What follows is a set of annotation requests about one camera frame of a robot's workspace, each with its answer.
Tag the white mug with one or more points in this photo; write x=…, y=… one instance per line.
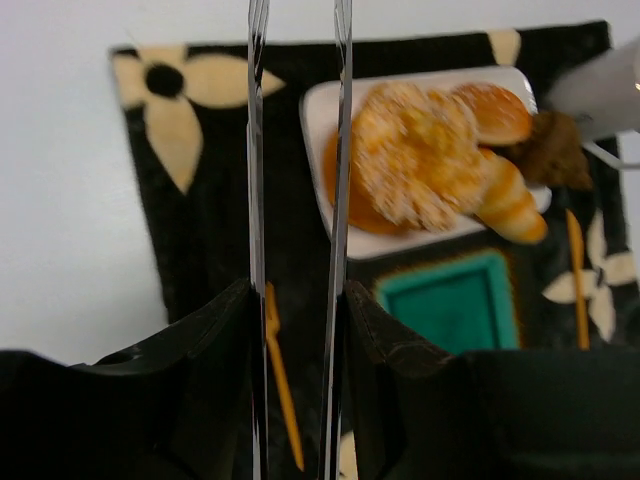
x=602, y=97

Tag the metal serving tongs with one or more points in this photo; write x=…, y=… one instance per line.
x=294, y=246

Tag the black floral placemat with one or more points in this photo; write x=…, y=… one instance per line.
x=200, y=238

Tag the brown chocolate muffin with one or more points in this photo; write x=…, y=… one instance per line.
x=552, y=156

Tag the orange plastic knife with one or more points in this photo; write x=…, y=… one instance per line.
x=577, y=261

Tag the small round bun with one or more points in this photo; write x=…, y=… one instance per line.
x=502, y=118

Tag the large sugared ring bread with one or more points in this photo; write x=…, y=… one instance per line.
x=415, y=161

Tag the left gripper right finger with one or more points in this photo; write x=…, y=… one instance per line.
x=421, y=413

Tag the croissant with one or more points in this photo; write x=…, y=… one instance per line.
x=508, y=207

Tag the teal square plate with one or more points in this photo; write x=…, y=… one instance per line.
x=460, y=305

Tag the white rectangular bread plate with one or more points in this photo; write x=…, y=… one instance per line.
x=319, y=116

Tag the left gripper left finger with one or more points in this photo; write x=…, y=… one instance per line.
x=168, y=407

